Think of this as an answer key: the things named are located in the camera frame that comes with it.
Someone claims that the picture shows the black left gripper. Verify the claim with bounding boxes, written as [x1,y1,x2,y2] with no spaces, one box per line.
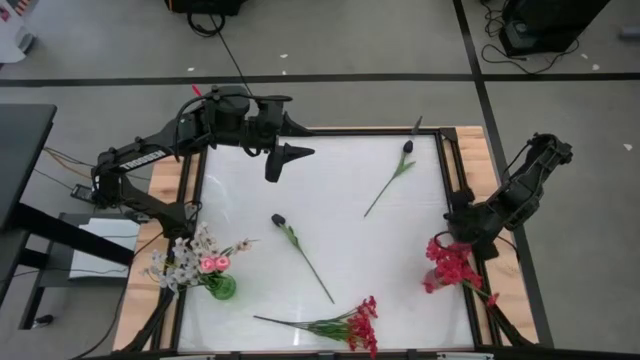
[242,102,316,184]

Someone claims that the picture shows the red flower bunch green stems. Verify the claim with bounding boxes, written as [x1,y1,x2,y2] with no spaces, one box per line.
[253,294,380,360]

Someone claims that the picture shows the black power brick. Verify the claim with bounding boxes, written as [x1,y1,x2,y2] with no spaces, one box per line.
[69,183,105,206]

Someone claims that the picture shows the black floor cable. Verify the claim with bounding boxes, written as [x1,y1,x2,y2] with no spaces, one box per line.
[186,10,254,96]

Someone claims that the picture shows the large black equipment case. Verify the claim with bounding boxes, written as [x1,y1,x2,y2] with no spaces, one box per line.
[498,0,612,57]

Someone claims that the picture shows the pink glass vase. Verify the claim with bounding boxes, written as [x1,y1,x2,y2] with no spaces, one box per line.
[422,269,451,294]

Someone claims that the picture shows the white paper sheet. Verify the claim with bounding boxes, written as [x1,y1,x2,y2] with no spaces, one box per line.
[68,217,142,280]

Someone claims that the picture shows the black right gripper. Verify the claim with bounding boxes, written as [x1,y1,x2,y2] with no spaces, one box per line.
[444,204,501,261]

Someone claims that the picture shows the green glass vase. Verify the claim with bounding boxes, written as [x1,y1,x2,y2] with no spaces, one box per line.
[205,272,238,301]

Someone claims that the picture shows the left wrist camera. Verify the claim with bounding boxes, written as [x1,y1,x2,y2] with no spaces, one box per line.
[254,94,294,121]

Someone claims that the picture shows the white flower spray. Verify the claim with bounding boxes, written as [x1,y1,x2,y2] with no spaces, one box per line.
[142,222,259,296]

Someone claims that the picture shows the wooden table board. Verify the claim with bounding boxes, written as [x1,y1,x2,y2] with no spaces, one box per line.
[112,124,541,352]

